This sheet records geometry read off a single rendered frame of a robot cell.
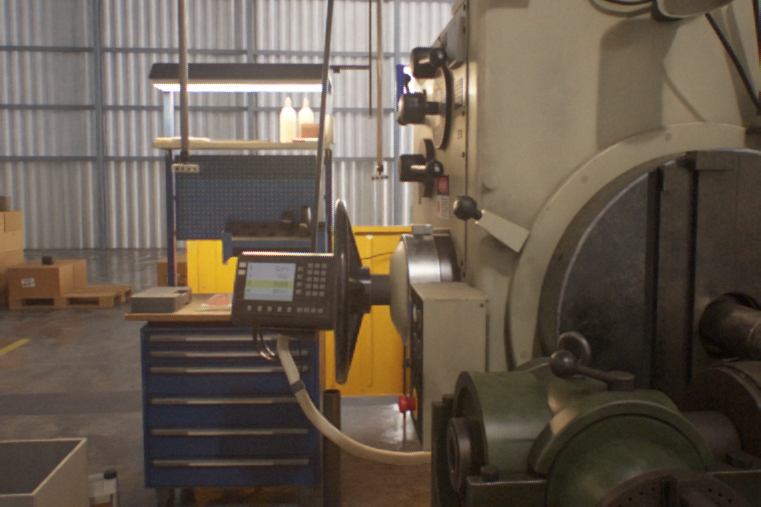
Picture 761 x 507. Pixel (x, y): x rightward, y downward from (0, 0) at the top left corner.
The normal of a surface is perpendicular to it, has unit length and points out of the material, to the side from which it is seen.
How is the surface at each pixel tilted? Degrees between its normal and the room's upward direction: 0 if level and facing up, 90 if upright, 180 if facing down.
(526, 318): 90
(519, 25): 90
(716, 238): 90
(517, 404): 36
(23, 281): 90
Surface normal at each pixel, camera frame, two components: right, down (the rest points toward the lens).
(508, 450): 0.08, -0.35
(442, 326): 0.09, 0.07
